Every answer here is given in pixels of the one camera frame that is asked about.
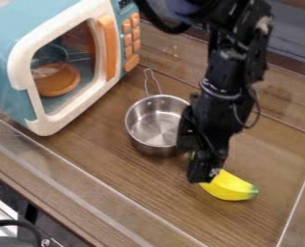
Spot blue white toy microwave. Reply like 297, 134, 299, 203
0, 0, 141, 136

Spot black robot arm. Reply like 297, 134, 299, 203
134, 0, 275, 183

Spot black cable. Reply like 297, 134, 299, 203
0, 219, 45, 247

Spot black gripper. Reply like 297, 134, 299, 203
176, 78, 257, 183

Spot yellow toy banana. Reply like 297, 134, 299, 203
200, 170, 260, 201

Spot orange plate in microwave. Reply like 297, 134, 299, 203
32, 63, 81, 97

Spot silver metal pot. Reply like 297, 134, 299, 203
125, 69, 189, 157

